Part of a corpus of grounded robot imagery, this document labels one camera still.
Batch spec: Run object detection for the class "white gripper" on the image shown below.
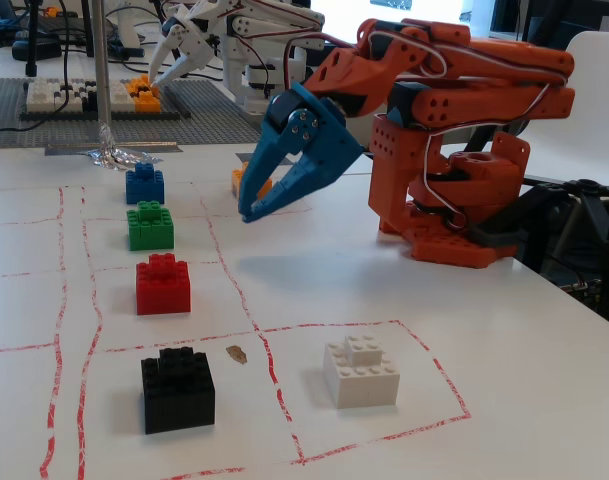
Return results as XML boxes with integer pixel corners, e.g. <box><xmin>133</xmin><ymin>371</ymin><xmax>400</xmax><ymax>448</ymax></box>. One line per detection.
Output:
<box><xmin>148</xmin><ymin>0</ymin><xmax>245</xmax><ymax>87</ymax></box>

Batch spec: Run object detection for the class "black table clamp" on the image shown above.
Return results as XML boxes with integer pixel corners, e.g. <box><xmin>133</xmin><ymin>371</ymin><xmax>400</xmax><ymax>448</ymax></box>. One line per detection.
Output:
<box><xmin>466</xmin><ymin>178</ymin><xmax>609</xmax><ymax>250</ymax></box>

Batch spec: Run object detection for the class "green circuit board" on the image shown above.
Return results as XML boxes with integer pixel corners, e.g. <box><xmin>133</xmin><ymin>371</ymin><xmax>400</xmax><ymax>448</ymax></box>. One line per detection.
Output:
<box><xmin>560</xmin><ymin>278</ymin><xmax>606</xmax><ymax>312</ymax></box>

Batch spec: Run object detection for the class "white chair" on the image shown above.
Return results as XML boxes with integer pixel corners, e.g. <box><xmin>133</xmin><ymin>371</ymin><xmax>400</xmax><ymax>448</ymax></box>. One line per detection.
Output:
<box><xmin>436</xmin><ymin>30</ymin><xmax>609</xmax><ymax>187</ymax></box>

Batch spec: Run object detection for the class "green brick block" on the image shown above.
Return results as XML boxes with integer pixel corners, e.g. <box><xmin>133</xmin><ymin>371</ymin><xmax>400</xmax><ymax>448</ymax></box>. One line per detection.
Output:
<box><xmin>126</xmin><ymin>200</ymin><xmax>176</xmax><ymax>252</ymax></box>

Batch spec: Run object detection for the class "white brick block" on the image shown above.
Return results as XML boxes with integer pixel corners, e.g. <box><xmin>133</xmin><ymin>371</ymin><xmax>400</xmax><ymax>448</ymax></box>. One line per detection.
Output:
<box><xmin>322</xmin><ymin>333</ymin><xmax>402</xmax><ymax>410</ymax></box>

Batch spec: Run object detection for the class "black brick block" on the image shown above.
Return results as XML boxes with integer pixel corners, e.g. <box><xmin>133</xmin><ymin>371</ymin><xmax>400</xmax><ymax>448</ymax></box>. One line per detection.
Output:
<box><xmin>140</xmin><ymin>346</ymin><xmax>217</xmax><ymax>435</ymax></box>

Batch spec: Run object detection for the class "grey studded baseplate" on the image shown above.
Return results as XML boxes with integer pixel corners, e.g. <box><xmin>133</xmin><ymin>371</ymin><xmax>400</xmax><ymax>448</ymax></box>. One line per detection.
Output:
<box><xmin>0</xmin><ymin>77</ymin><xmax>285</xmax><ymax>150</ymax></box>

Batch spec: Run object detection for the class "metal pole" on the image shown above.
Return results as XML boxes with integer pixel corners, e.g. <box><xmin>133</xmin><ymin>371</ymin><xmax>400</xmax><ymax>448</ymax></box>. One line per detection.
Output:
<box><xmin>90</xmin><ymin>0</ymin><xmax>113</xmax><ymax>151</ymax></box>

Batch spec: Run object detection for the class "red brick block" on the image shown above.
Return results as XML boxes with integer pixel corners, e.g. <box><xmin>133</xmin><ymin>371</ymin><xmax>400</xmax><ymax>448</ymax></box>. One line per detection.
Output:
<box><xmin>135</xmin><ymin>253</ymin><xmax>192</xmax><ymax>316</ymax></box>

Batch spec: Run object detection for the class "crumpled aluminium foil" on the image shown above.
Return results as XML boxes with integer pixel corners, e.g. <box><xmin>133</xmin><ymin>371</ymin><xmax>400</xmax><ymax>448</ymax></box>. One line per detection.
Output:
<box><xmin>78</xmin><ymin>124</ymin><xmax>164</xmax><ymax>174</ymax></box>

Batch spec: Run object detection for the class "orange brick stack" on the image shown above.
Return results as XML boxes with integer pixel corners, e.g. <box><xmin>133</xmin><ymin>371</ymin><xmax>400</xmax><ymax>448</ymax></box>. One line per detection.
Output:
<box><xmin>125</xmin><ymin>74</ymin><xmax>163</xmax><ymax>114</ymax></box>

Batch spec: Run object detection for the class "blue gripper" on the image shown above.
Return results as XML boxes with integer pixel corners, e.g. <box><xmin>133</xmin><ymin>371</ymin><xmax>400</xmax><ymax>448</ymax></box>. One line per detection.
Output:
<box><xmin>237</xmin><ymin>82</ymin><xmax>366</xmax><ymax>224</ymax></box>

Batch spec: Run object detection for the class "white and black brick mosaic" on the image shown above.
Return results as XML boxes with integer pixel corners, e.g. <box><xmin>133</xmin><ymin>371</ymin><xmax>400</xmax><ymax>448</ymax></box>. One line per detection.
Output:
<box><xmin>23</xmin><ymin>77</ymin><xmax>137</xmax><ymax>115</ymax></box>

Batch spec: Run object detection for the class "black stand post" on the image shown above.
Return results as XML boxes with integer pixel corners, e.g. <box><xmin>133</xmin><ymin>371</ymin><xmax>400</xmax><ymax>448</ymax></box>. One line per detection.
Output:
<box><xmin>24</xmin><ymin>0</ymin><xmax>41</xmax><ymax>79</ymax></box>

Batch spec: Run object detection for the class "orange brick block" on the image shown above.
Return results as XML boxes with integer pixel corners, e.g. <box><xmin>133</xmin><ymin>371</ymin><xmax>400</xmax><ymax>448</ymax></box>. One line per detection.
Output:
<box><xmin>231</xmin><ymin>160</ymin><xmax>274</xmax><ymax>202</ymax></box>

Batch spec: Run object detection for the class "blue brick block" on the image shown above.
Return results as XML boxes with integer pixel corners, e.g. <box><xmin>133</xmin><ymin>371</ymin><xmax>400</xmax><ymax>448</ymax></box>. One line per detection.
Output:
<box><xmin>124</xmin><ymin>161</ymin><xmax>166</xmax><ymax>205</ymax></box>

